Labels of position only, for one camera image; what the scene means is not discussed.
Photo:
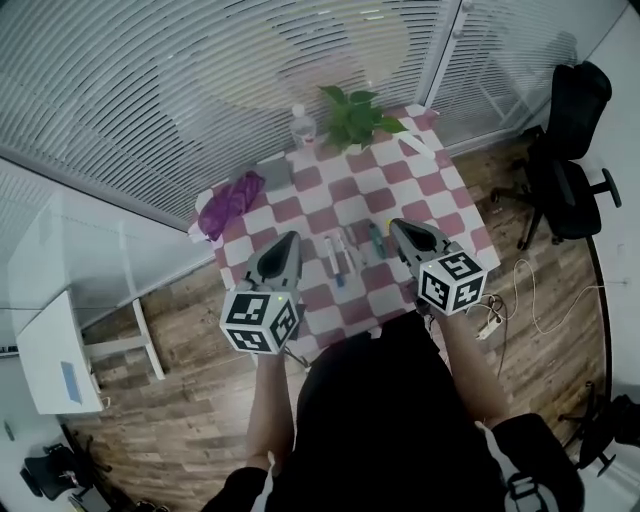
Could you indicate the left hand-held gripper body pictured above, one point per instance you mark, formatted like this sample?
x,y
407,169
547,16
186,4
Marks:
x,y
250,315

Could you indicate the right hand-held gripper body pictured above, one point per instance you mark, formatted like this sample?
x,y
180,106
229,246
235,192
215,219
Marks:
x,y
450,282

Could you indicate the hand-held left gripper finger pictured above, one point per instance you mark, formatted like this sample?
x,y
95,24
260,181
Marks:
x,y
295,272
256,270

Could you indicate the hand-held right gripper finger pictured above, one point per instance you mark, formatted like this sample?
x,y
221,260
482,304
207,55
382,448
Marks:
x,y
404,247
432,242

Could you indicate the teal utility knife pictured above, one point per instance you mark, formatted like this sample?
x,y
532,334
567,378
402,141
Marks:
x,y
376,240

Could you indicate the white marker with blue cap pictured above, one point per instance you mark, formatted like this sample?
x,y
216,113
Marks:
x,y
334,260

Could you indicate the white pen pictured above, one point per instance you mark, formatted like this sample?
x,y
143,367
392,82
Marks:
x,y
345,255

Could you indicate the person's right forearm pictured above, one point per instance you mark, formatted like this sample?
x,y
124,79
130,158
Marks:
x,y
472,375

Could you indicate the person's left forearm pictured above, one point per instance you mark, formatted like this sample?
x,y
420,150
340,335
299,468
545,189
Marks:
x,y
270,410

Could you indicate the checkered tablecloth table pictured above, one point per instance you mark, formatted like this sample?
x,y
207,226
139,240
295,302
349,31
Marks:
x,y
425,165

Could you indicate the black mesh office chair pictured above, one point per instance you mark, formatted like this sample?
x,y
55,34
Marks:
x,y
575,145

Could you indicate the white power strip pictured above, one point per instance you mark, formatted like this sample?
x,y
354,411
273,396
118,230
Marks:
x,y
489,329

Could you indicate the white paper sheets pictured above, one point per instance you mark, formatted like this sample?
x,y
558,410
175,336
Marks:
x,y
196,232

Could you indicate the purple cloth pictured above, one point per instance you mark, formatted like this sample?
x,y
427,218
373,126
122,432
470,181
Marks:
x,y
230,202

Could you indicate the long white strip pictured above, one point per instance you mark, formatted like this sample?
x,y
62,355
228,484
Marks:
x,y
417,146

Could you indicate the potted green plant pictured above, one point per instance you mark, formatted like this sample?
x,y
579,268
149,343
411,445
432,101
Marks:
x,y
355,120

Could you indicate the upright clear water bottle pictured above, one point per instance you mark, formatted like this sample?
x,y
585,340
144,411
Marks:
x,y
303,127

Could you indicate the person's black clothing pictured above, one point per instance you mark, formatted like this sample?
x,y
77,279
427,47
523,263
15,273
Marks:
x,y
380,410

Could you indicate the blue card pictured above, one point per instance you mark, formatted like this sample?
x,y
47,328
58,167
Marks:
x,y
71,382

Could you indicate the white side table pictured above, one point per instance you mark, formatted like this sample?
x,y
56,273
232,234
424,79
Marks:
x,y
50,360

